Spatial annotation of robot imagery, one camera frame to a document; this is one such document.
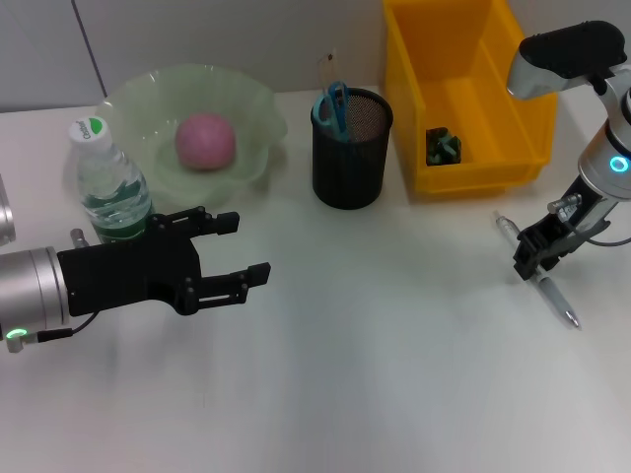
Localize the light green wavy fruit plate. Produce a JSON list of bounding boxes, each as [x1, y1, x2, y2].
[[96, 62, 290, 211]]

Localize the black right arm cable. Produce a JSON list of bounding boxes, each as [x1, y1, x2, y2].
[[561, 211, 631, 247]]

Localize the silver grey pen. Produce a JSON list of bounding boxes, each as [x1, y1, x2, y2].
[[492, 211, 582, 330]]

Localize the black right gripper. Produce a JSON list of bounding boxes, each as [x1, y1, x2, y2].
[[512, 176, 617, 283]]

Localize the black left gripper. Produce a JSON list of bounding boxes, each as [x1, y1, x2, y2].
[[57, 206, 272, 316]]

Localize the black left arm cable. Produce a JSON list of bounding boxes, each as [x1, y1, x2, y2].
[[36, 312, 98, 344]]

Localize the yellow plastic storage bin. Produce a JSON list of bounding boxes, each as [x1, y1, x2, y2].
[[383, 0, 559, 199]]

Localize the green plastic wrapper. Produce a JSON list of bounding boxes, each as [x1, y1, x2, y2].
[[424, 126, 462, 167]]

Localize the black mesh pen cup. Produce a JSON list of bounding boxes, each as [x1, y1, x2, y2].
[[310, 88, 394, 211]]

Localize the pink peach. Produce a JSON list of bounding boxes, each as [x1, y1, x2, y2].
[[175, 112, 238, 172]]

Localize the clear plastic ruler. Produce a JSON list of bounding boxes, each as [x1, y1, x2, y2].
[[317, 47, 341, 95]]

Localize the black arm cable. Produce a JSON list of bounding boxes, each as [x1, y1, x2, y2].
[[36, 312, 98, 344], [561, 211, 631, 247]]

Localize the blue and teal scissors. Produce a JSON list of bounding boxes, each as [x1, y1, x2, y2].
[[313, 81, 354, 144]]

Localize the clear water bottle green label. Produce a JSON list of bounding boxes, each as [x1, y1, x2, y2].
[[67, 116, 154, 245]]

